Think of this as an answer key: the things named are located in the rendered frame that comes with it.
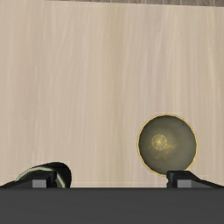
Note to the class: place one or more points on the olive bowl with yellow rim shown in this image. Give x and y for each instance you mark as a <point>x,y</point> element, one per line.
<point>167,143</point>

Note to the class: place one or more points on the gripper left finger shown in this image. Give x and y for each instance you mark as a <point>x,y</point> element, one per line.
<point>39,180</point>

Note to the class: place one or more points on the black and white bowl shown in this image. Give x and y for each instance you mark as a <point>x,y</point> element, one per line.
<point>62,172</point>

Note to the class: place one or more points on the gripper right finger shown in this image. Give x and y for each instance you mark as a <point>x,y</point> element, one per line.
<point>183,180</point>

